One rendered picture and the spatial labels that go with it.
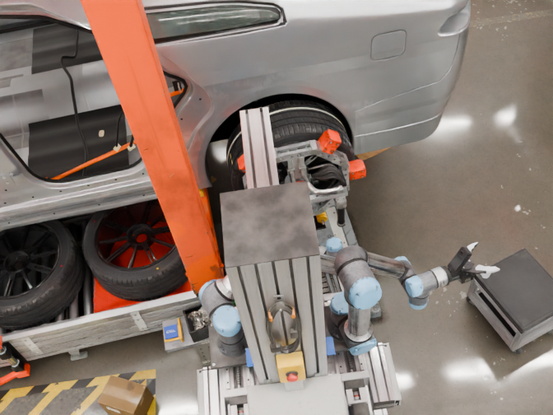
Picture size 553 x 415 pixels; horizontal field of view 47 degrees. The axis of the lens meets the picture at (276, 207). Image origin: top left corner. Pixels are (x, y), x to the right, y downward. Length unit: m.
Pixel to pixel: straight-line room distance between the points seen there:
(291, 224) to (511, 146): 3.18
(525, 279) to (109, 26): 2.53
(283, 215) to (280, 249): 0.11
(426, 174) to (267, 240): 2.87
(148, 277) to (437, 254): 1.77
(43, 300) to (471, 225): 2.61
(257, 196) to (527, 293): 2.17
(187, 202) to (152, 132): 0.44
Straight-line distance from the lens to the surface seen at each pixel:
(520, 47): 5.50
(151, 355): 3.88
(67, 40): 4.62
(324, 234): 3.85
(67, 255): 3.77
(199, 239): 2.95
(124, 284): 3.58
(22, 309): 3.72
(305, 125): 3.12
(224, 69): 2.92
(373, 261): 2.45
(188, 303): 3.59
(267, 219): 1.71
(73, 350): 3.91
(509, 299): 3.60
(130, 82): 2.24
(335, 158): 3.17
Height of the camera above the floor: 3.41
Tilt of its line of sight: 53 degrees down
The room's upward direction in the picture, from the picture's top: 8 degrees counter-clockwise
